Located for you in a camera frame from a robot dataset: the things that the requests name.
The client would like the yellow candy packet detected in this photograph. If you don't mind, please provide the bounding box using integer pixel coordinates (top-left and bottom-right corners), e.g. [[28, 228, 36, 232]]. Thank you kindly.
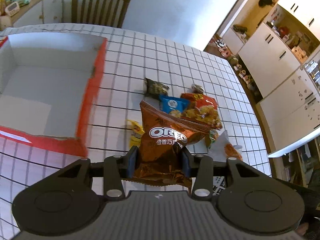
[[127, 120, 144, 148]]

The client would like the blue cookie packet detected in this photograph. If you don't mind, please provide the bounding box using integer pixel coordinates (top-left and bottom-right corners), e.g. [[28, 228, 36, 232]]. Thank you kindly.
[[159, 95, 190, 118]]

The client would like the dark wooden chair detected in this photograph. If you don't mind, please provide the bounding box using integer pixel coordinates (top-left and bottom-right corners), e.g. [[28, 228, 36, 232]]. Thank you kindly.
[[71, 0, 131, 28]]

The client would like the brown Oreo snack bag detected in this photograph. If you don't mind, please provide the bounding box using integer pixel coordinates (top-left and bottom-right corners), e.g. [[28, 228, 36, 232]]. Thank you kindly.
[[132, 101, 210, 190]]

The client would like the wooden sideboard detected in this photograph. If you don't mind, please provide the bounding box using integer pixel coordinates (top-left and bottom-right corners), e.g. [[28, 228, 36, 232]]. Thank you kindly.
[[1, 0, 63, 31]]

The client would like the small white clock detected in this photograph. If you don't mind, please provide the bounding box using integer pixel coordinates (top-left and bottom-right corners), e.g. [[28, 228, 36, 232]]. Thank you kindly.
[[5, 2, 20, 17]]

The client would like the red chips bag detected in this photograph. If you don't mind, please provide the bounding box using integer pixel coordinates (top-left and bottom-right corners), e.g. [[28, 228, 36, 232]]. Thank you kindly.
[[180, 93, 222, 130]]

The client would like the dark green snack packet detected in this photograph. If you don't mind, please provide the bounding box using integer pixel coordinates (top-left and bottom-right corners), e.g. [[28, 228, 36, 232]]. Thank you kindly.
[[144, 78, 169, 100]]

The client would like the small brown wrapped snack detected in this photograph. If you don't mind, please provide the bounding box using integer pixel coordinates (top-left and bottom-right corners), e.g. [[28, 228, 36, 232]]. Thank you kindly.
[[191, 83, 204, 94]]

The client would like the checkered white tablecloth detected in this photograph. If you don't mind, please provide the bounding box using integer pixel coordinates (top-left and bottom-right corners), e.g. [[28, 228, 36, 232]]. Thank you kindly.
[[1, 23, 271, 239]]

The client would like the white orange snack wrapper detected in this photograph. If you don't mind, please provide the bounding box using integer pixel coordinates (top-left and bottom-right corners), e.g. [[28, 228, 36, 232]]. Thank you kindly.
[[205, 130, 243, 162]]

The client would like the red cardboard box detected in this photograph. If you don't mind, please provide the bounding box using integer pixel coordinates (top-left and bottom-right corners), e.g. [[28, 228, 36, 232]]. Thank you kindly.
[[1, 32, 107, 157]]

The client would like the white wall cabinet unit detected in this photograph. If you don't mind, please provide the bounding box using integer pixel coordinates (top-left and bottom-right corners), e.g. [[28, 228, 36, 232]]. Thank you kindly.
[[221, 0, 319, 158]]

